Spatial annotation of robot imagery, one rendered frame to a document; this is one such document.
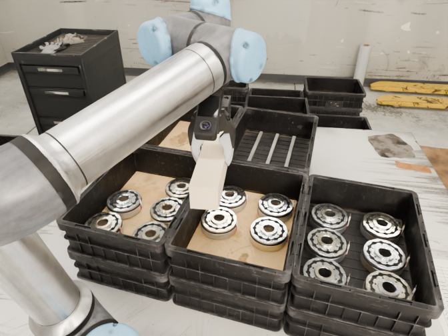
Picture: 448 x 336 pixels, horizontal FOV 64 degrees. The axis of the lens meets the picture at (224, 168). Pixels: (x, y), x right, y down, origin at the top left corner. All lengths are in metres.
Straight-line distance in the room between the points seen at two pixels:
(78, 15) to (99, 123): 4.25
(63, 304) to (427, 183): 1.36
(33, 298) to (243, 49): 0.50
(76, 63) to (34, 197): 2.03
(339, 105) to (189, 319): 1.96
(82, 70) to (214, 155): 1.67
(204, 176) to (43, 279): 0.35
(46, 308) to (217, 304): 0.43
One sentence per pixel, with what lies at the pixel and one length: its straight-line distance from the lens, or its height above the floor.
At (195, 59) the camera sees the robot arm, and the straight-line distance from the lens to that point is 0.51.
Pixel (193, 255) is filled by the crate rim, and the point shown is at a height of 0.93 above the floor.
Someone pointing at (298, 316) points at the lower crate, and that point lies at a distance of 0.91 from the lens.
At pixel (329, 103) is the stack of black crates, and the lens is 2.60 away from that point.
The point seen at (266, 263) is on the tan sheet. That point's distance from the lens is 0.95.
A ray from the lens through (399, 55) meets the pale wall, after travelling 4.44.
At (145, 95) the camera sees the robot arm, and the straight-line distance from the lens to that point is 0.45.
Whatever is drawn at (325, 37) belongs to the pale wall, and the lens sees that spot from 4.21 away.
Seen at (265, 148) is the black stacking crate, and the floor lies 0.83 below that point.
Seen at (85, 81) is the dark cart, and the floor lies 0.74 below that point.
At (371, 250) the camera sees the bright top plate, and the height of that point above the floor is 0.86.
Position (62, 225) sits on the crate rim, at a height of 0.93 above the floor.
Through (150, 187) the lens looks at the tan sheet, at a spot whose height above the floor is 0.83.
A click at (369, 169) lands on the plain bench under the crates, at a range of 1.61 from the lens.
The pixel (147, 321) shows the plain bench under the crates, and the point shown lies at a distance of 1.03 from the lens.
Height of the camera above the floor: 1.56
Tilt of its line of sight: 35 degrees down
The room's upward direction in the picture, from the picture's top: straight up
